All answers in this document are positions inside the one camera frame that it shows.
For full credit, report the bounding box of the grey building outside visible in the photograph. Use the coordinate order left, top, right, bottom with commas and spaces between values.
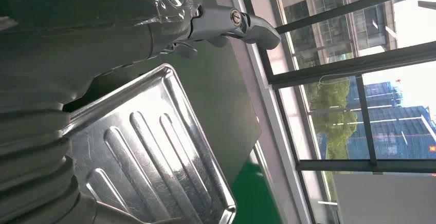
275, 0, 426, 65

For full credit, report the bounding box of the blue glass building outside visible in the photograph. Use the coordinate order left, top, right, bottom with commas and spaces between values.
347, 80, 436, 161

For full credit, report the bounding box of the green tree outside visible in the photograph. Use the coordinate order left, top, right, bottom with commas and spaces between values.
307, 78, 359, 199

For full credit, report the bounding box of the dark window frame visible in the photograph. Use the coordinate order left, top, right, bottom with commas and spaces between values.
237, 0, 436, 224

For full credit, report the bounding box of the white scale with steel tray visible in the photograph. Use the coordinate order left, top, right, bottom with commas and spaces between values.
62, 63, 238, 224

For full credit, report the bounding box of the white window sill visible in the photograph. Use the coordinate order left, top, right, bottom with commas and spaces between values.
208, 0, 319, 224

